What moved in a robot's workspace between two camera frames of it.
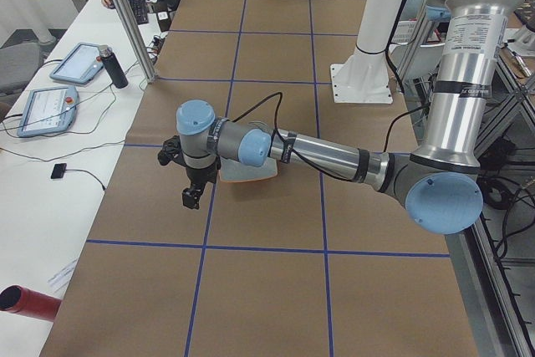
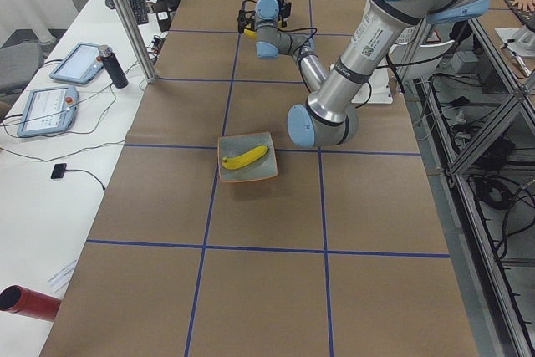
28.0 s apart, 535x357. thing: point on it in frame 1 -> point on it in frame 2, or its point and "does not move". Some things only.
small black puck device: x=58 y=170 does not move
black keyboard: x=139 y=4 does not move
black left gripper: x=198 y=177 -> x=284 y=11
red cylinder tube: x=17 y=298 does not move
